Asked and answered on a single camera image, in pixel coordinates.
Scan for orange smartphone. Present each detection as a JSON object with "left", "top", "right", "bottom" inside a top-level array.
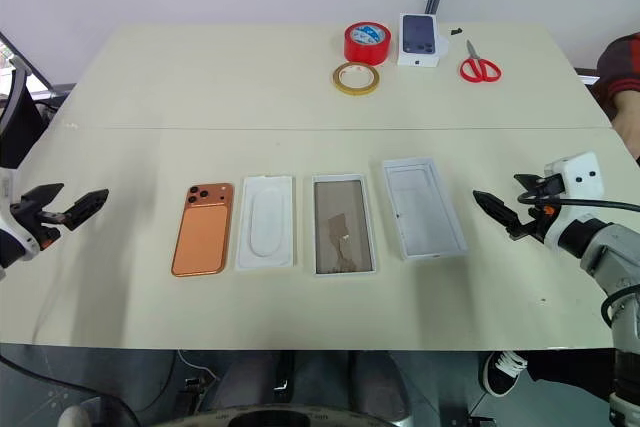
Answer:
[{"left": 170, "top": 182, "right": 236, "bottom": 278}]

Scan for thin white cable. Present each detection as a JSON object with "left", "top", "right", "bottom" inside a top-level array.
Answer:
[{"left": 176, "top": 349, "right": 217, "bottom": 384}]

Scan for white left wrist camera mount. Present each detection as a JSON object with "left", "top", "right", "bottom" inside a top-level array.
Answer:
[{"left": 0, "top": 166, "right": 41, "bottom": 276}]

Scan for black and white sneaker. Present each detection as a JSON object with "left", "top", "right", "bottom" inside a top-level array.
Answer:
[{"left": 481, "top": 349, "right": 530, "bottom": 399}]

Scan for red tape roll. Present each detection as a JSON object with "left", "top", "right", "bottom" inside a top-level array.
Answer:
[{"left": 343, "top": 21, "right": 391, "bottom": 67}]

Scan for white retail phone box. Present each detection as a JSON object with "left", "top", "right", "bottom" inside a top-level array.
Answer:
[{"left": 397, "top": 12, "right": 442, "bottom": 69}]

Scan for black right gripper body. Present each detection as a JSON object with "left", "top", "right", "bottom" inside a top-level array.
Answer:
[{"left": 508, "top": 186, "right": 565, "bottom": 244}]

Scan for person in dark red sweater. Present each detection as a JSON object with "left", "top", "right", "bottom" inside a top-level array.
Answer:
[{"left": 596, "top": 31, "right": 640, "bottom": 121}]

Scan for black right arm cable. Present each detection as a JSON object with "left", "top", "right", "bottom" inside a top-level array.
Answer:
[{"left": 517, "top": 190, "right": 640, "bottom": 214}]

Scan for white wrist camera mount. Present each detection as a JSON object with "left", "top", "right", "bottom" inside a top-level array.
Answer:
[
  {"left": 542, "top": 150, "right": 605, "bottom": 250},
  {"left": 0, "top": 166, "right": 41, "bottom": 276}
]

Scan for red-handled scissors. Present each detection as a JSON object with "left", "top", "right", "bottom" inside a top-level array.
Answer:
[{"left": 459, "top": 39, "right": 503, "bottom": 84}]

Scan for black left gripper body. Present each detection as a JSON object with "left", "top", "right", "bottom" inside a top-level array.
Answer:
[{"left": 10, "top": 203, "right": 67, "bottom": 251}]

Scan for dark trouser leg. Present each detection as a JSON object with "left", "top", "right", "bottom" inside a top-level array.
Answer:
[{"left": 524, "top": 349, "right": 617, "bottom": 394}]

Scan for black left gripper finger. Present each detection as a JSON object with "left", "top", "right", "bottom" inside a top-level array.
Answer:
[
  {"left": 61, "top": 188, "right": 111, "bottom": 233},
  {"left": 21, "top": 182, "right": 66, "bottom": 214}
]

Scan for white moulded insert tray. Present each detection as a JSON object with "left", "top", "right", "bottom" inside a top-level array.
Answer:
[{"left": 235, "top": 175, "right": 297, "bottom": 275}]

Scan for white box base with paper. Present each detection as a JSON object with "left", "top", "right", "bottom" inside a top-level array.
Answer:
[{"left": 311, "top": 173, "right": 382, "bottom": 279}]

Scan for black office chair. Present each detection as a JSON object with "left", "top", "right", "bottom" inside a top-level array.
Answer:
[{"left": 0, "top": 31, "right": 76, "bottom": 169}]

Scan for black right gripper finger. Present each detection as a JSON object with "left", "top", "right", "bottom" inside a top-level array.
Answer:
[
  {"left": 513, "top": 173, "right": 552, "bottom": 193},
  {"left": 472, "top": 189, "right": 524, "bottom": 239}
]

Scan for white phone box lid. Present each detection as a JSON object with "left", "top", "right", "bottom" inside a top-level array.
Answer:
[{"left": 382, "top": 156, "right": 470, "bottom": 262}]

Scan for yellow tape roll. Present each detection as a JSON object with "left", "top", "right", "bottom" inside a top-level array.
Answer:
[{"left": 330, "top": 62, "right": 381, "bottom": 97}]

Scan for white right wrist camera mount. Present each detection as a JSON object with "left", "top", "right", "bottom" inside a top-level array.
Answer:
[{"left": 542, "top": 150, "right": 605, "bottom": 250}]

